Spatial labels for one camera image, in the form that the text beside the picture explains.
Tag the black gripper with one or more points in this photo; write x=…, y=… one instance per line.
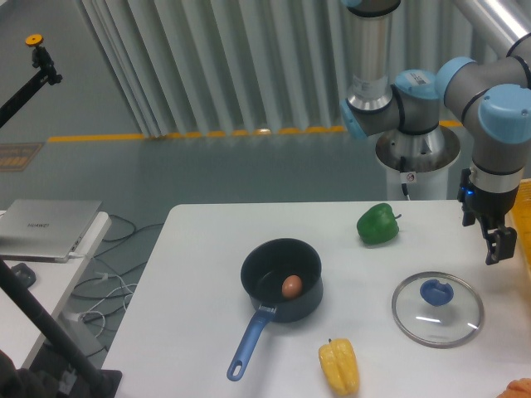
x=489, y=208

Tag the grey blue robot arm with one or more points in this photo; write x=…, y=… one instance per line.
x=492, y=101

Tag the glass pot lid blue knob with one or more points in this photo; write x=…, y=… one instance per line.
x=437, y=309

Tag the yellow crate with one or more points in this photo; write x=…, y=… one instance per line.
x=521, y=221

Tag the green bell pepper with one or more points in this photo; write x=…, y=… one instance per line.
x=378, y=225

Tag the orange object at corner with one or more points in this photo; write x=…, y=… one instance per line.
x=520, y=388

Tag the yellow bell pepper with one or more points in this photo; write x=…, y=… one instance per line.
x=339, y=364

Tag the brown egg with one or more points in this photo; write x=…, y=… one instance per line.
x=292, y=287

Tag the dark blue saucepan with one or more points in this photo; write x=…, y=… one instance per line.
x=282, y=278

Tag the black tripod pole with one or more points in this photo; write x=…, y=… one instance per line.
x=101, y=383

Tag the silver laptop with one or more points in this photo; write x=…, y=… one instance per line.
x=47, y=230

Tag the white side table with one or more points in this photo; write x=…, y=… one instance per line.
x=20, y=339

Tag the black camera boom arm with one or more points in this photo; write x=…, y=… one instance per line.
x=46, y=74

